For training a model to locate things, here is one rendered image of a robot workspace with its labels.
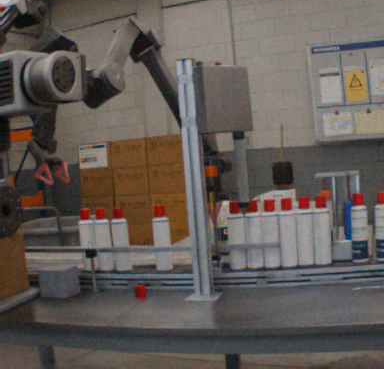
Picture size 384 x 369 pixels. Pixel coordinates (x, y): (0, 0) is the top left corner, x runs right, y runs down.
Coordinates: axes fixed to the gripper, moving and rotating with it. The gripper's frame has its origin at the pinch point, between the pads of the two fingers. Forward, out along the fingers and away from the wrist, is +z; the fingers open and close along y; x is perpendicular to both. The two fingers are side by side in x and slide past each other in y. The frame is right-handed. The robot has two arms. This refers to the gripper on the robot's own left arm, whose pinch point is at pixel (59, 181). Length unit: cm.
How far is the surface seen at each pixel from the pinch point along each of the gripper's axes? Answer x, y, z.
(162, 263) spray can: -20, -12, 51
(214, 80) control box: -73, -21, 27
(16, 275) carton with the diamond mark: 8, -40, 28
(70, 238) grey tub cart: 120, 154, -43
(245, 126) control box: -68, -12, 40
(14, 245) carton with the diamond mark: 2.5, -39.6, 21.0
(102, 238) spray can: -10.3, -15.0, 32.4
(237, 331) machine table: -46, -49, 84
